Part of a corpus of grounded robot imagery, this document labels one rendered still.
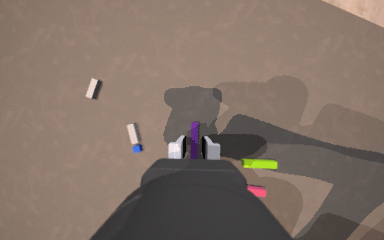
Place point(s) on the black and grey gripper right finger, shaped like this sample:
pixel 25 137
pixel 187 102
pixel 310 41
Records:
pixel 210 150

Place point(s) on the lime green rod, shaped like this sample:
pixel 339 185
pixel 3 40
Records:
pixel 255 163

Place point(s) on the small blue cube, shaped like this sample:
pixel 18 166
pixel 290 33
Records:
pixel 137 148

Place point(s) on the pink rod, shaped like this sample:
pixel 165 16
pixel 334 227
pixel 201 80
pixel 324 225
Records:
pixel 259 191

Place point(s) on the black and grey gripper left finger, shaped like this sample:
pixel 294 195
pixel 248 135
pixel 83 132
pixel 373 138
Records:
pixel 177 149

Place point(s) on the purple rod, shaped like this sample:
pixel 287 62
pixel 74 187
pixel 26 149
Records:
pixel 194 139

